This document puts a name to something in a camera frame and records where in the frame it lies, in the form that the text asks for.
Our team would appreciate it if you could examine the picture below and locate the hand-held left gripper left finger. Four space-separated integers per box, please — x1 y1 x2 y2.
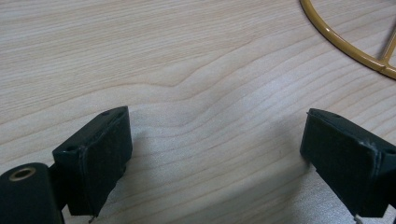
51 105 134 218

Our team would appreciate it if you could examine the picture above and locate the gold metal wire basket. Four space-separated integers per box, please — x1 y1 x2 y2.
299 0 396 81

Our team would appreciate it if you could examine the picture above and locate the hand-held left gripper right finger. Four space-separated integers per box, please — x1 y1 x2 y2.
299 107 396 218

